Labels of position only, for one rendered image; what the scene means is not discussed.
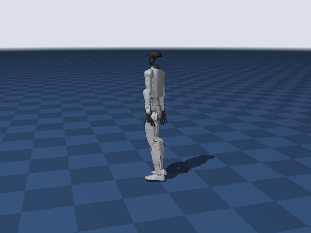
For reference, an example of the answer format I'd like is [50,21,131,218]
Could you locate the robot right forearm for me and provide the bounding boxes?
[159,94,165,111]

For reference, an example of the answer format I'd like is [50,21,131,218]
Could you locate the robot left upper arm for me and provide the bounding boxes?
[144,70,154,95]

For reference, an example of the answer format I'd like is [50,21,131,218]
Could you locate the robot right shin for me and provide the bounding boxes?
[160,145,164,170]

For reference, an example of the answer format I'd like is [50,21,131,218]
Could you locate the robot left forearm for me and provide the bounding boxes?
[143,90,151,114]

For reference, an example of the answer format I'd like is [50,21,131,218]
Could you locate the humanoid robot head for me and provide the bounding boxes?
[148,50,162,69]

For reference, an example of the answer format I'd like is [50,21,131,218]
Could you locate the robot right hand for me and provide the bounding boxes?
[158,110,168,125]

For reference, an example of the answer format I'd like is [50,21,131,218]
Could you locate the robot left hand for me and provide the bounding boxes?
[144,109,155,126]

